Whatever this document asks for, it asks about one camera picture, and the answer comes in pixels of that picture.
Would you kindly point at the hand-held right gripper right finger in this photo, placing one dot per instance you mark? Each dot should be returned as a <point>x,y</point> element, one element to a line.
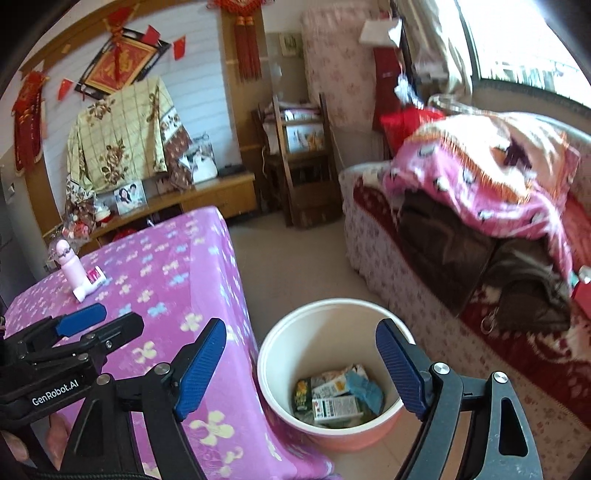
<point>401,369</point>

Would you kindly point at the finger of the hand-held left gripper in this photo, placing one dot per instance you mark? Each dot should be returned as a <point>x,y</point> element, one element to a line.
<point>83,318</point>
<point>124,327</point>

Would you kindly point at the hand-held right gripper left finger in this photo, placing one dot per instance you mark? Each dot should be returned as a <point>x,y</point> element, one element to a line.
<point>201,364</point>

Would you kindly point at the blue wrapper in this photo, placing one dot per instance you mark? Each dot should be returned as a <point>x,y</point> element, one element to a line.
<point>367,392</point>

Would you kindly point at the trash packets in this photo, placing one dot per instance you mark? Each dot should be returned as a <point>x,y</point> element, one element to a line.
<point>334,385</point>

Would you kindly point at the white and pink bin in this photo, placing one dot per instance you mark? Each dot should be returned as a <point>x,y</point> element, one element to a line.
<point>314,341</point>

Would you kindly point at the dark packet with yellow print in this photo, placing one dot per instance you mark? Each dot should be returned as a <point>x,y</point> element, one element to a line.
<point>304,394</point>

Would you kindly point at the person's left hand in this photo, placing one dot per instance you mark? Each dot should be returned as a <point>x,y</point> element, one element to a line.
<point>57,438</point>

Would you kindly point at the white bottle with pink label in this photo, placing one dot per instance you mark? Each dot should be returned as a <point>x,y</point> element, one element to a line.
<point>90,284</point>

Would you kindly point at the pink water bottle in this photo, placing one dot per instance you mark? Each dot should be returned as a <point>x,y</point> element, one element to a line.
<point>71,270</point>

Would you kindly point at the purple floral tablecloth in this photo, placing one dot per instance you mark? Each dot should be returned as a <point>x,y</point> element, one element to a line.
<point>175,277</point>

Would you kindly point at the clear bag with red items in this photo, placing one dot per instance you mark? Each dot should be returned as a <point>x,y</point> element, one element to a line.
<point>85,224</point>

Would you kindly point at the grey refrigerator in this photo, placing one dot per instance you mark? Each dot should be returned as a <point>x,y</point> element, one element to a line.
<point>11,230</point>

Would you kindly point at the dark brown jacket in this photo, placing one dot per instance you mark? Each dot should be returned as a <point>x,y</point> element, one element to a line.
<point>443,258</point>

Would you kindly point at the framed couple photo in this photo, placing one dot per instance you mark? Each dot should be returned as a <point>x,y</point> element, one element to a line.
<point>130,198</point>

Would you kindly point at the sofa with floral cover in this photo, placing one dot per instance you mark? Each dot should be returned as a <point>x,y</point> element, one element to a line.
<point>374,240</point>

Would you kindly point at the wooden cabinet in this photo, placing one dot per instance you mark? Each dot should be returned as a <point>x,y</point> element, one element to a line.
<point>221,194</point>

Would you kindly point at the framed wedding photo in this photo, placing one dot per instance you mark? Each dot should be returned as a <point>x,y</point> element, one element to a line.
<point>203,164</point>

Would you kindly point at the yellow floral cloth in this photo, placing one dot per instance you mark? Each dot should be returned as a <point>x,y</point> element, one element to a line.
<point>120,134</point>

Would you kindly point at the small black box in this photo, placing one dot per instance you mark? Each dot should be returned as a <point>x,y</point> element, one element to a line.
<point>231,170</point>

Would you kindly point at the dark wooden chair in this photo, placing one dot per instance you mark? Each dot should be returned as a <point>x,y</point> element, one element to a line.
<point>314,198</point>

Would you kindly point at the pink printed blanket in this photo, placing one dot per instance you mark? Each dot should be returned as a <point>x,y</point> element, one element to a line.
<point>466,184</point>

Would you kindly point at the small red flag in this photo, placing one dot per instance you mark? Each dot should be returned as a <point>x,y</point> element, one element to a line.
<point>180,47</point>
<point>152,33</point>
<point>64,90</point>

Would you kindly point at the printed carton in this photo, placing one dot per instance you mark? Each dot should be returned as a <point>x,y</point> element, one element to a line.
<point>302,138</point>

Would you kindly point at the framed red calligraphy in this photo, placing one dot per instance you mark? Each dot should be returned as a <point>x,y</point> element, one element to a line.
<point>120,67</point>

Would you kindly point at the dark red cloth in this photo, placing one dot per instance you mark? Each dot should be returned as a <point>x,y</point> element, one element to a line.
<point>385,83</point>

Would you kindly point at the red knot ornament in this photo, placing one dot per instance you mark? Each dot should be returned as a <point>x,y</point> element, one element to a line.
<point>247,50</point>

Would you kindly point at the floral mattress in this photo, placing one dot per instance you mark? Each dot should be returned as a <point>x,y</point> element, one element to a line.
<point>337,69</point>

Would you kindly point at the beige curtain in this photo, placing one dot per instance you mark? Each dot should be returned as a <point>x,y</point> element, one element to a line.
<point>443,46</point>

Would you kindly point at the white paper sheet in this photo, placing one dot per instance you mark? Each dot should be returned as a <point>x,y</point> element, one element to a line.
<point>378,32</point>

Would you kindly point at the window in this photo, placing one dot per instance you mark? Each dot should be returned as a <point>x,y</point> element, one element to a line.
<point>521,41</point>

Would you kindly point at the red wall hanging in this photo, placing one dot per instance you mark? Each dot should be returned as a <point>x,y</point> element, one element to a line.
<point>30,124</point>

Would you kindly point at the small wall picture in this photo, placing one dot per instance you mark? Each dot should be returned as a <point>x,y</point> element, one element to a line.
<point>291,44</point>

